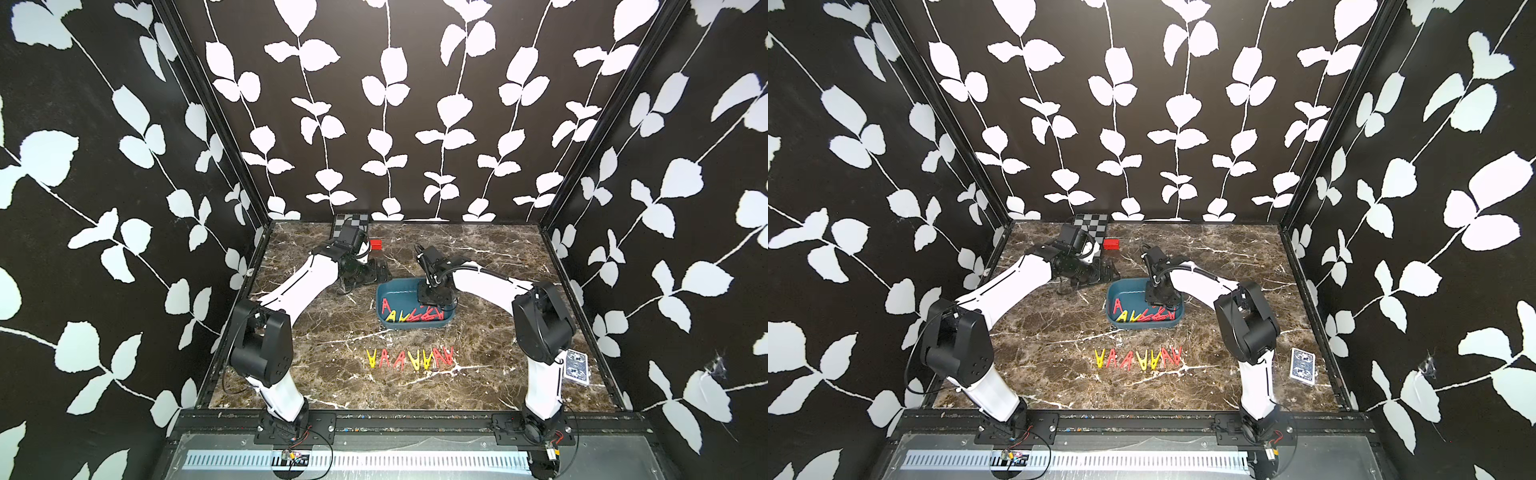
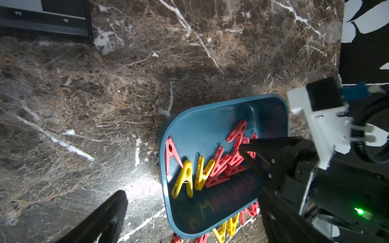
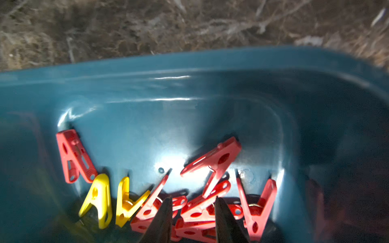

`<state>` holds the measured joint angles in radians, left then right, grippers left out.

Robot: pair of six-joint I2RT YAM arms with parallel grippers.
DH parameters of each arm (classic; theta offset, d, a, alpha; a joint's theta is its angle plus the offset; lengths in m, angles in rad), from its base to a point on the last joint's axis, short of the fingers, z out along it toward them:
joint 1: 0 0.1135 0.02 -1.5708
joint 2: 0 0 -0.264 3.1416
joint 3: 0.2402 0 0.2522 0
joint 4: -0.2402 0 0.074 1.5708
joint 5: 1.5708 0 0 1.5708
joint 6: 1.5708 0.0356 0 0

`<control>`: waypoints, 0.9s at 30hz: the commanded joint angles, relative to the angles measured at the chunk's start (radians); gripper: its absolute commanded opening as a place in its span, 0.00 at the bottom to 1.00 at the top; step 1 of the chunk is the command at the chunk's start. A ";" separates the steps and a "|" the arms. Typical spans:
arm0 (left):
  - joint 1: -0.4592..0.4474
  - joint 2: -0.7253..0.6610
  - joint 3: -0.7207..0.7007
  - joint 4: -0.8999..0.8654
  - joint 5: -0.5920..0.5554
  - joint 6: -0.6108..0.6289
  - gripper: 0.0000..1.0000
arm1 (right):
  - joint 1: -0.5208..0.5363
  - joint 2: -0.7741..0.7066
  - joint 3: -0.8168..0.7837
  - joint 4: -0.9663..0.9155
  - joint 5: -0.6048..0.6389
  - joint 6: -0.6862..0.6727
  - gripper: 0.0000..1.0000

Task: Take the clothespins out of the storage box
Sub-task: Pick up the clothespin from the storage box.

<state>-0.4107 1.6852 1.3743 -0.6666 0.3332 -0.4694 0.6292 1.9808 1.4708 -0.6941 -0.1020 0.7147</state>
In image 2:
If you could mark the yellow clothespin row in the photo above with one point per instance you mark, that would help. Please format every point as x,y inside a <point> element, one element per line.
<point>220,232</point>
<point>232,225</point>

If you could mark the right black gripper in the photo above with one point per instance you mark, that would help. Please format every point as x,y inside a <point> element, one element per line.
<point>295,191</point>

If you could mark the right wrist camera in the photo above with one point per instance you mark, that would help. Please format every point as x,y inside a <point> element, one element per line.
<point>324,103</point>

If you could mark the teal plastic storage box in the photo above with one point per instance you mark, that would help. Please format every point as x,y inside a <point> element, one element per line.
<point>200,131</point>

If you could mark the red clothespin row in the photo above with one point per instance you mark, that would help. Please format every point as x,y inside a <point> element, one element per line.
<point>202,239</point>

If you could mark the clothespin pile in box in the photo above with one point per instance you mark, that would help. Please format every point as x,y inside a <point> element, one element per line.
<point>230,164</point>

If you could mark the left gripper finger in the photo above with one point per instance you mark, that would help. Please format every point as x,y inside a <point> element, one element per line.
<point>104,224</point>

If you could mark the slim yellow clothespin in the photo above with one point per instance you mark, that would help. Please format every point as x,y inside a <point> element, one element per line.
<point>203,173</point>

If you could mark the red clothespin in box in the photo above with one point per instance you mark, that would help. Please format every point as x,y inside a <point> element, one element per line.
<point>171,153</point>

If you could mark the big yellow clothespin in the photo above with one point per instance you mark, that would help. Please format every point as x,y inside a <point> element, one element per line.
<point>184,178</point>

